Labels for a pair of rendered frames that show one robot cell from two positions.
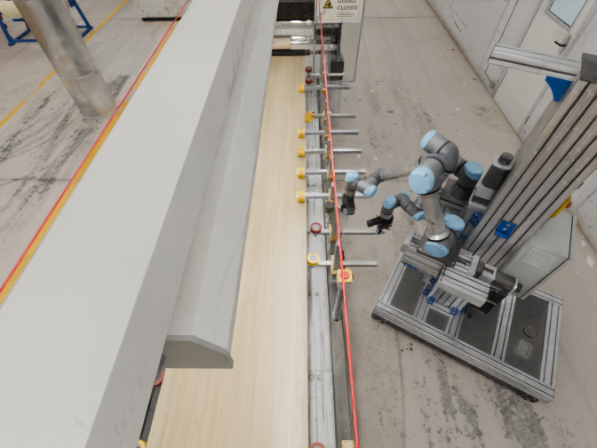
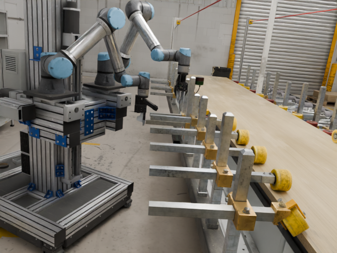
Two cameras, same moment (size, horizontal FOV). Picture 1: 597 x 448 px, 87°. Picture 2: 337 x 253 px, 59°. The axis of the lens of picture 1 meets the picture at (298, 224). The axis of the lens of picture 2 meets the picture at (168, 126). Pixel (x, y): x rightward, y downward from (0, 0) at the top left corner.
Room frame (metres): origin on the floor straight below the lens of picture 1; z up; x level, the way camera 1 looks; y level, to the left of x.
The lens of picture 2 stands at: (3.32, -0.58, 1.41)
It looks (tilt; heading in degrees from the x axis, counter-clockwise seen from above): 16 degrees down; 174
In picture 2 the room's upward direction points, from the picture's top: 6 degrees clockwise
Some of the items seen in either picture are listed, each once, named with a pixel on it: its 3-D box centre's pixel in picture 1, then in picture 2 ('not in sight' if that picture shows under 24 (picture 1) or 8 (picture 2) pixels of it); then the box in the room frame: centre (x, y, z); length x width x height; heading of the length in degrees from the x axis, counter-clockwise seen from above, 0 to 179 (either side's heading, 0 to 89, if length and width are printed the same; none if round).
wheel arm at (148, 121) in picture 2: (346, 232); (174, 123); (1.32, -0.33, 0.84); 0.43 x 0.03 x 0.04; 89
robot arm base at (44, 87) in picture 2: (464, 188); (51, 83); (1.49, -1.11, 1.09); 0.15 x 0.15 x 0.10
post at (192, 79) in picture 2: (334, 228); (189, 110); (1.28, -0.24, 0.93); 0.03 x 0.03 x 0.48; 89
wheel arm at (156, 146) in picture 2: (330, 150); (205, 149); (2.07, -0.28, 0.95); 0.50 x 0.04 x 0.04; 89
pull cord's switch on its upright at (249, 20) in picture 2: not in sight; (243, 55); (-1.25, 0.93, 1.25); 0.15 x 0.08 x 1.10; 179
